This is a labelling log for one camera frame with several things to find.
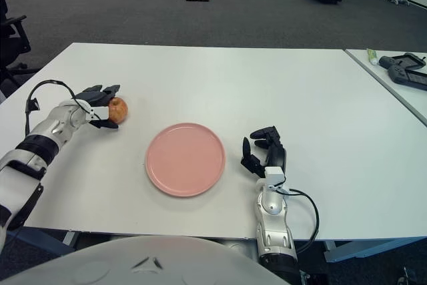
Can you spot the green white tube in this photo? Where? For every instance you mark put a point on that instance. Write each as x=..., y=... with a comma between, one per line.
x=372, y=56

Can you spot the dark grey handheld controller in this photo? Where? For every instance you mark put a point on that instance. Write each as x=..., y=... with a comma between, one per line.
x=398, y=74

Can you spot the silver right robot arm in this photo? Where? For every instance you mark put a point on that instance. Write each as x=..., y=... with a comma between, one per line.
x=275, y=228

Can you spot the black controller with frame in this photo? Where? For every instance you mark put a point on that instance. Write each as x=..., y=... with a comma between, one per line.
x=386, y=62

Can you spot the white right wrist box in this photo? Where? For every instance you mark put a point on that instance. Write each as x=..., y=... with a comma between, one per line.
x=274, y=176

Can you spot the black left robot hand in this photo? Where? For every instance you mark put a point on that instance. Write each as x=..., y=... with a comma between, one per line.
x=96, y=96

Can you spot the grey robot torso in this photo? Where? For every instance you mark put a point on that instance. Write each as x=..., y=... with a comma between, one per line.
x=150, y=261

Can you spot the red yellow apple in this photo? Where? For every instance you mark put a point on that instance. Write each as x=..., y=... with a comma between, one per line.
x=119, y=110

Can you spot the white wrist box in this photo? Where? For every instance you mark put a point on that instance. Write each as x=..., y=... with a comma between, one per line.
x=274, y=176
x=98, y=113

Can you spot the black office chair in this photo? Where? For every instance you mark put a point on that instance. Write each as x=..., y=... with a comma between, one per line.
x=11, y=44

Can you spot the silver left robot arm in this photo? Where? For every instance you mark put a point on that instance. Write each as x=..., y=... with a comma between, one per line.
x=40, y=145

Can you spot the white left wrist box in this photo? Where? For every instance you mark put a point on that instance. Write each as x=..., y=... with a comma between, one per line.
x=98, y=113

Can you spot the pink round plate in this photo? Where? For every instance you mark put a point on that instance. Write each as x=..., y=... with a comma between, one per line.
x=185, y=159

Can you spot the black caster wheel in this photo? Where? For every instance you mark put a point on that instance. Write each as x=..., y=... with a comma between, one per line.
x=404, y=276

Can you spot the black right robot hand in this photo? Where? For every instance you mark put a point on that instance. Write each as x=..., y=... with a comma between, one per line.
x=278, y=155

